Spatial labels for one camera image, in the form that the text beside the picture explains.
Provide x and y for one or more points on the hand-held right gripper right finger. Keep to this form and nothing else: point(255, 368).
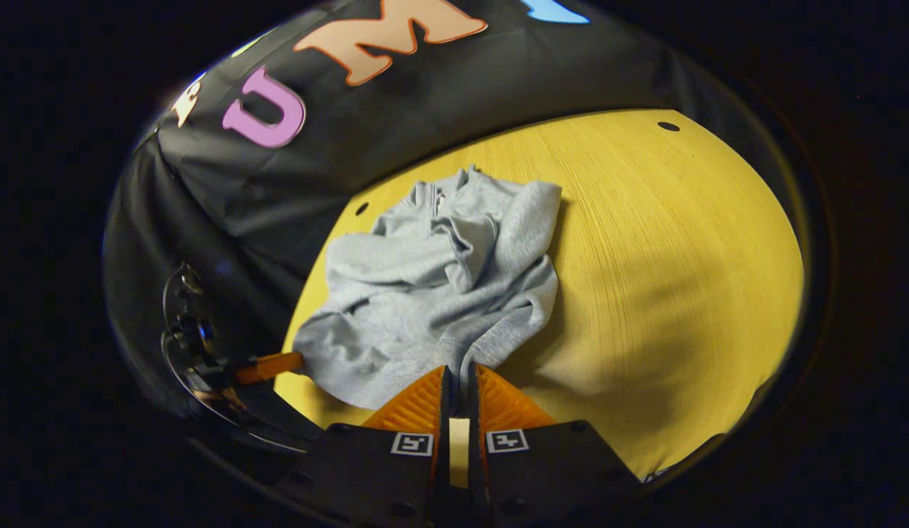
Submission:
point(549, 477)

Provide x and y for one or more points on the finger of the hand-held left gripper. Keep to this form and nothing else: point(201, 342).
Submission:
point(271, 367)

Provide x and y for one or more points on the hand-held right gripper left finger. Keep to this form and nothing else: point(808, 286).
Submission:
point(373, 477)

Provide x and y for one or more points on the grey zip-neck sweatshirt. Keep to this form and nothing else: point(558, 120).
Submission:
point(425, 293)

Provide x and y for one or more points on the black backdrop cloth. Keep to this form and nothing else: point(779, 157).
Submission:
point(425, 110)

